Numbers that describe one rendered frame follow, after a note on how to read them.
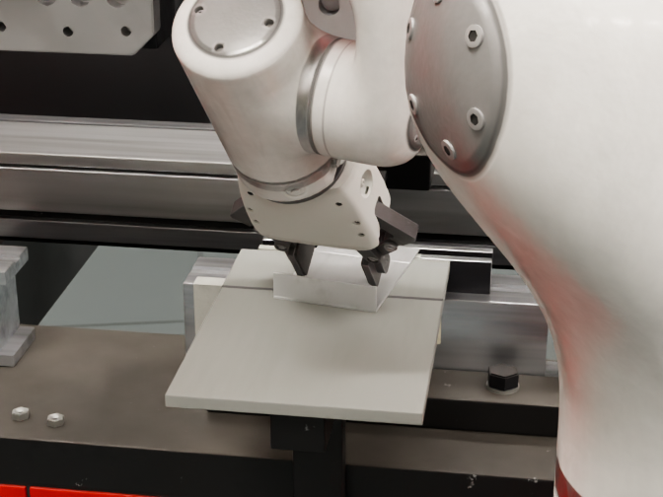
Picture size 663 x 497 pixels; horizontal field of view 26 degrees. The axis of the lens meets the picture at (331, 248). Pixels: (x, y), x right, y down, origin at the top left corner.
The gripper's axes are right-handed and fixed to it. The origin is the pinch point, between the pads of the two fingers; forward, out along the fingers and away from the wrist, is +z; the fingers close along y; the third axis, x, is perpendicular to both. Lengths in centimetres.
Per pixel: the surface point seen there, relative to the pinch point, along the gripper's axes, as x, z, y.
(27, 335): 5.9, 13.6, 31.8
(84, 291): -76, 198, 127
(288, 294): 4.1, -0.3, 3.0
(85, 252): -22, 54, 51
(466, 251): -6.4, 9.4, -8.0
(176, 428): 13.8, 8.6, 12.6
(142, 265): -91, 210, 121
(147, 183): -16.3, 22.9, 30.0
